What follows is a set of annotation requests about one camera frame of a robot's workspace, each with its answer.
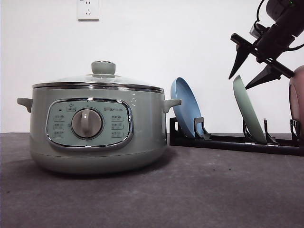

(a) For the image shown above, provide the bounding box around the glass pot lid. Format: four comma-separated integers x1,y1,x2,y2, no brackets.
33,61,164,94

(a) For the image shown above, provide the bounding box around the pink plate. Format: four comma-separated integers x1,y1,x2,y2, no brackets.
289,65,304,139

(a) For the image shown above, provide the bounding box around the green electric steamer pot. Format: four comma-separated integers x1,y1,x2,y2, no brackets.
17,82,182,174

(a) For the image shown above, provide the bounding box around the blue plate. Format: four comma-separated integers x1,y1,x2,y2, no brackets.
171,77,202,138

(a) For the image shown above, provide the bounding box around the grey table cloth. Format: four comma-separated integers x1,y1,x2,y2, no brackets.
0,133,304,228

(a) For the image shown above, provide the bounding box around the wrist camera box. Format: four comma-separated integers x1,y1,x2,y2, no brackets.
249,23,269,38

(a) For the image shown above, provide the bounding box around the green plate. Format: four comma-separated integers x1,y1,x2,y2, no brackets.
233,75,267,144

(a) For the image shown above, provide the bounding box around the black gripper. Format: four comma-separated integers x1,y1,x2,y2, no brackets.
229,24,296,90

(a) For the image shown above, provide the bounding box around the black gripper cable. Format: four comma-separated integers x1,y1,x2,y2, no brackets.
254,0,304,50

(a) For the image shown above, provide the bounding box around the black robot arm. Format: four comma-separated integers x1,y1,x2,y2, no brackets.
229,0,304,89

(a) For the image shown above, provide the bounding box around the black dish rack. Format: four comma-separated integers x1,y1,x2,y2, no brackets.
170,117,303,156

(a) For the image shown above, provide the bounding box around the white wall socket left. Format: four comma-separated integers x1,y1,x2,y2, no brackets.
77,0,100,21

